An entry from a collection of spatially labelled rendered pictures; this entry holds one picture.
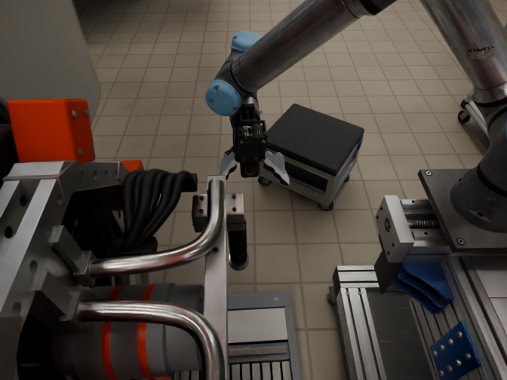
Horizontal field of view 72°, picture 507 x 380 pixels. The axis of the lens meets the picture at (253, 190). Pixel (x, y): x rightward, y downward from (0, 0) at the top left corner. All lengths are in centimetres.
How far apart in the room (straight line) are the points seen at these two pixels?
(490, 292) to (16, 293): 83
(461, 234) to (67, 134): 74
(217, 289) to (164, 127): 191
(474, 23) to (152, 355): 75
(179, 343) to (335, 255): 122
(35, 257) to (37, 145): 16
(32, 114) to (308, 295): 129
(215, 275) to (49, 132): 29
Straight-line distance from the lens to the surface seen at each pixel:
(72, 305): 49
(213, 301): 48
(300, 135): 169
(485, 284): 92
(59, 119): 52
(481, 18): 78
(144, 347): 56
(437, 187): 91
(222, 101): 73
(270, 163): 78
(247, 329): 142
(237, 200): 61
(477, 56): 81
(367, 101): 261
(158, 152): 216
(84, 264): 51
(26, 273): 42
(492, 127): 85
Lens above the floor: 142
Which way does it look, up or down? 49 degrees down
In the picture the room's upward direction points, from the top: straight up
